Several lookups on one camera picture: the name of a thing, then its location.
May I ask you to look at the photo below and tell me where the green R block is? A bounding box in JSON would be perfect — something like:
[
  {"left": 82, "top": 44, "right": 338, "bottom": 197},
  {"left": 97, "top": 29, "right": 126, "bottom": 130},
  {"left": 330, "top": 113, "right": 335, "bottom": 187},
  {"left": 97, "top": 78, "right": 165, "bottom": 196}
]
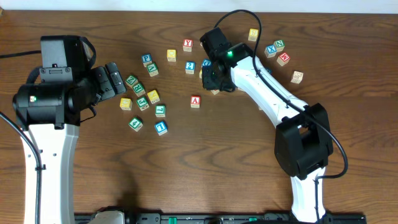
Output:
[{"left": 132, "top": 83, "right": 146, "bottom": 97}]

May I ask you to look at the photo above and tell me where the blue X block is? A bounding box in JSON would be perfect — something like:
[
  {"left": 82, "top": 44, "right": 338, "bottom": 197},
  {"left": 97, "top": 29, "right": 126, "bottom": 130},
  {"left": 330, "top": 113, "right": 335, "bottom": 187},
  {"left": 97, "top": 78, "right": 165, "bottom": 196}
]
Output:
[{"left": 264, "top": 45, "right": 277, "bottom": 58}]

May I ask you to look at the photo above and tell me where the green N block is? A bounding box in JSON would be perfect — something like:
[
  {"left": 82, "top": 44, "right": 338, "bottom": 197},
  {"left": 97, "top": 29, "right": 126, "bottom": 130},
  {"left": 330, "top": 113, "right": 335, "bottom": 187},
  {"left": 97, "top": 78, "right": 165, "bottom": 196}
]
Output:
[{"left": 274, "top": 40, "right": 285, "bottom": 52}]

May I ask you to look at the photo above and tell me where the green Z block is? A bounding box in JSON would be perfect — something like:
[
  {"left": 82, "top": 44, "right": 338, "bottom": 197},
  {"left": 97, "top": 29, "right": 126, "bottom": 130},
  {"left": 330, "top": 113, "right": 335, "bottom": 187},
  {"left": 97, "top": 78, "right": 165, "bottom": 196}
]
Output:
[{"left": 125, "top": 75, "right": 138, "bottom": 88}]

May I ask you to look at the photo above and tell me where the plain picture block right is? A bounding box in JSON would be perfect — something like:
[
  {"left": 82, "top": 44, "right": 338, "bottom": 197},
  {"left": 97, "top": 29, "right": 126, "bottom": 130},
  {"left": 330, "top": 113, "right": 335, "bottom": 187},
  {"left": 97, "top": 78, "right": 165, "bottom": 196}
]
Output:
[{"left": 290, "top": 71, "right": 303, "bottom": 84}]

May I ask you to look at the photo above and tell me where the yellow block upper left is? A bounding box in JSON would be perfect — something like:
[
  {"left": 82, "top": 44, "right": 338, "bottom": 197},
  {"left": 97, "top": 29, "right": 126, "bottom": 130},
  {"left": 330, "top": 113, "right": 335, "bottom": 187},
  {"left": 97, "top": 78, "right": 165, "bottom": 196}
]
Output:
[{"left": 167, "top": 49, "right": 177, "bottom": 62}]

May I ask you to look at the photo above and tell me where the red M block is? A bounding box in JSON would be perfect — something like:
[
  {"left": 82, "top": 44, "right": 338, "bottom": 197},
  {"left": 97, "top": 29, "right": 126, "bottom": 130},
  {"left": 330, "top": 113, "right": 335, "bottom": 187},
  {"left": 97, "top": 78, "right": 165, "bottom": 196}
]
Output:
[{"left": 277, "top": 52, "right": 290, "bottom": 67}]

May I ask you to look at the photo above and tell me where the green J block left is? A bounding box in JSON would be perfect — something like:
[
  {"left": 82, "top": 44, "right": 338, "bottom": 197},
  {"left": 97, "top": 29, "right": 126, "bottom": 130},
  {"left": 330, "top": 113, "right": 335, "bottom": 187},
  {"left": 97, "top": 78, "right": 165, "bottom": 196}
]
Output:
[{"left": 136, "top": 96, "right": 149, "bottom": 111}]

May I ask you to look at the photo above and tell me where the blue D block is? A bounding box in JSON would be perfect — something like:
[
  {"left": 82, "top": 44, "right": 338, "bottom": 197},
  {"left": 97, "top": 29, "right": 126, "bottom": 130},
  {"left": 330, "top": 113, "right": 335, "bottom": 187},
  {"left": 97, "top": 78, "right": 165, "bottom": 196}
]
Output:
[{"left": 201, "top": 58, "right": 211, "bottom": 67}]

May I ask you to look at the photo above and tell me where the green L block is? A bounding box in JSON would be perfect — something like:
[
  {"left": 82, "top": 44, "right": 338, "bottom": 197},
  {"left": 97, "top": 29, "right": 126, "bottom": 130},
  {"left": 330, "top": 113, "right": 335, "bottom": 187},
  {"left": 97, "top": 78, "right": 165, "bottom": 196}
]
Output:
[{"left": 155, "top": 105, "right": 166, "bottom": 118}]

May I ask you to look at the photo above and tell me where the green V block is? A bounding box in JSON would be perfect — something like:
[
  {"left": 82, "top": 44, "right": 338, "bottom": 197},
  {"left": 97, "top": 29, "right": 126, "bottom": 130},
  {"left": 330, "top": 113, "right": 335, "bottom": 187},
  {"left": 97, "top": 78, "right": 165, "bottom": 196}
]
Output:
[{"left": 147, "top": 63, "right": 159, "bottom": 77}]

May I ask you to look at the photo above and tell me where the yellow block far left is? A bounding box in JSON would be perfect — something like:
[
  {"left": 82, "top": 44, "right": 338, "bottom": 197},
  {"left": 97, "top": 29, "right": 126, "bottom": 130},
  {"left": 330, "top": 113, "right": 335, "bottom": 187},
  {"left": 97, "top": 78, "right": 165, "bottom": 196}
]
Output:
[{"left": 119, "top": 98, "right": 132, "bottom": 111}]

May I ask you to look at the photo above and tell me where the red I block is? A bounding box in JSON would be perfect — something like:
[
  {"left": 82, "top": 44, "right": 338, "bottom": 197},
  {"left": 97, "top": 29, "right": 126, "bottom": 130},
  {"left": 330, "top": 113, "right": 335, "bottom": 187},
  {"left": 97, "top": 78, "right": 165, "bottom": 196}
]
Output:
[{"left": 211, "top": 90, "right": 220, "bottom": 95}]

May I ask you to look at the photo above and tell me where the red A block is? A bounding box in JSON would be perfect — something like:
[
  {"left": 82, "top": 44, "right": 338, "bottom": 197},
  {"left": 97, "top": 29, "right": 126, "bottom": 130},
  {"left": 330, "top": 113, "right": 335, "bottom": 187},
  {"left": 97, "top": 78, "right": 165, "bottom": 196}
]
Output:
[{"left": 190, "top": 96, "right": 201, "bottom": 108}]

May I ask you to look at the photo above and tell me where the yellow block middle left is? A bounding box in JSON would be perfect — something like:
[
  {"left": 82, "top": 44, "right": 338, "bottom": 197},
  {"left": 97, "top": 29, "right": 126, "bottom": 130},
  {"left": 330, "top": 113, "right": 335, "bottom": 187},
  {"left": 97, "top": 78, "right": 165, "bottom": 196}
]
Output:
[{"left": 147, "top": 90, "right": 160, "bottom": 104}]

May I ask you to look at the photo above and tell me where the red Y block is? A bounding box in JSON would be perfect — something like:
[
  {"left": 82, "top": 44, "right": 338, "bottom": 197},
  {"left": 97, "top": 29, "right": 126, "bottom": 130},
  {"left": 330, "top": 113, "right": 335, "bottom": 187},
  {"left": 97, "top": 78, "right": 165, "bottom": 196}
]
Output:
[{"left": 183, "top": 39, "right": 193, "bottom": 52}]

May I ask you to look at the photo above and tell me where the blue 2 block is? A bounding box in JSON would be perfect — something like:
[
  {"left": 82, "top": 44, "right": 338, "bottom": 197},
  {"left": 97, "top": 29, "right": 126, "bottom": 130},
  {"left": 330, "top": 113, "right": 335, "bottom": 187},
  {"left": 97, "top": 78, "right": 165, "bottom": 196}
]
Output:
[{"left": 185, "top": 61, "right": 195, "bottom": 74}]

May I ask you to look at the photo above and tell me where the blue L block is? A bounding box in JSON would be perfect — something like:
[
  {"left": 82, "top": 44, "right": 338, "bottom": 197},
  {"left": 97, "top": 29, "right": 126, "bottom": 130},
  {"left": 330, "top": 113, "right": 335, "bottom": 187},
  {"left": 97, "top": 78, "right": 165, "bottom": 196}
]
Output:
[{"left": 154, "top": 121, "right": 168, "bottom": 136}]

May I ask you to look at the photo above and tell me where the blue P block left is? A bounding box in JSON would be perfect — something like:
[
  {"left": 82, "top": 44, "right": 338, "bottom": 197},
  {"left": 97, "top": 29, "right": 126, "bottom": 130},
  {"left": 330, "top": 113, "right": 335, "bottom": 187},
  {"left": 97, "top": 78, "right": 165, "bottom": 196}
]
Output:
[{"left": 141, "top": 54, "right": 152, "bottom": 67}]

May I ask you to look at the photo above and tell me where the yellow block top right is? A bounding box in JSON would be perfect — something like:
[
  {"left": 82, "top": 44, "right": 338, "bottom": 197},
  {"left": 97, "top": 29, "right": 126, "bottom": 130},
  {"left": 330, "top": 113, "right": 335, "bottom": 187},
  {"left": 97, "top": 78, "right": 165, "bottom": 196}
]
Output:
[{"left": 248, "top": 29, "right": 259, "bottom": 42}]

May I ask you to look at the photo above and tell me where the green 4 block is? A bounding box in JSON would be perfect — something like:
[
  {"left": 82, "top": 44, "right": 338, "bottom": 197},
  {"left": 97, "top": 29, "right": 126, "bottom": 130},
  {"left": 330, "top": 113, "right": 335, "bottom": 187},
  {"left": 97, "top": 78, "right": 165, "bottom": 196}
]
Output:
[{"left": 128, "top": 116, "right": 143, "bottom": 132}]

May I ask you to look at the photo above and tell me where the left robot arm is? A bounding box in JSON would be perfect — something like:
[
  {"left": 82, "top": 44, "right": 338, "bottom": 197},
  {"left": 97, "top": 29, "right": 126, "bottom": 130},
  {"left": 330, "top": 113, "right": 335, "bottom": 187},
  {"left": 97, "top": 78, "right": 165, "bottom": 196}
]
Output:
[{"left": 12, "top": 35, "right": 126, "bottom": 223}]

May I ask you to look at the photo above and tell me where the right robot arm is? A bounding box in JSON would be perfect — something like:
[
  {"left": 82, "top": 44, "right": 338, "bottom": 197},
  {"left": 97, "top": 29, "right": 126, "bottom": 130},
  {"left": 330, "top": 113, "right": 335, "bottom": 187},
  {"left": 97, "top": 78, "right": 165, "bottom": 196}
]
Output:
[{"left": 200, "top": 27, "right": 333, "bottom": 223}]

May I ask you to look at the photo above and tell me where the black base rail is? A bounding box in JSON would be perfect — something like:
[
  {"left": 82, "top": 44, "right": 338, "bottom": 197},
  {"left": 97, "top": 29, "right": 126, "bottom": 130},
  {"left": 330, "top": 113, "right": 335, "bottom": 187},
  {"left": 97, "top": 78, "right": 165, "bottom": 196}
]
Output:
[{"left": 74, "top": 212, "right": 368, "bottom": 224}]

